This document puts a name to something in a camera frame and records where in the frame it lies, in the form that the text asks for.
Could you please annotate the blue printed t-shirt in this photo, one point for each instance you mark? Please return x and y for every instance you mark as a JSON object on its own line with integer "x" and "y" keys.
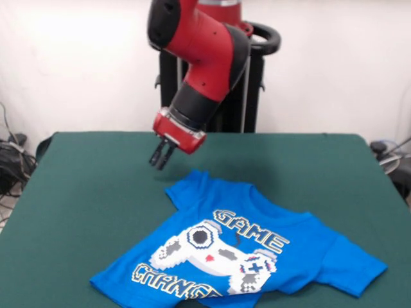
{"x": 241, "y": 256}

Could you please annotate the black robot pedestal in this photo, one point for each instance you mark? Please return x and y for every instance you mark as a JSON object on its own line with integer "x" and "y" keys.
{"x": 253, "y": 80}

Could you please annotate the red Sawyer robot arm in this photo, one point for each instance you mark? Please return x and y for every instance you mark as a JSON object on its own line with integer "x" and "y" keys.
{"x": 199, "y": 54}

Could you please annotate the dark green table cloth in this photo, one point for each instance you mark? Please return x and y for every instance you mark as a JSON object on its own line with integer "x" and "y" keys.
{"x": 80, "y": 208}

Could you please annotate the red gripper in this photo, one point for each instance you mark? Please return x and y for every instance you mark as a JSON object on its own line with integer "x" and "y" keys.
{"x": 178, "y": 134}

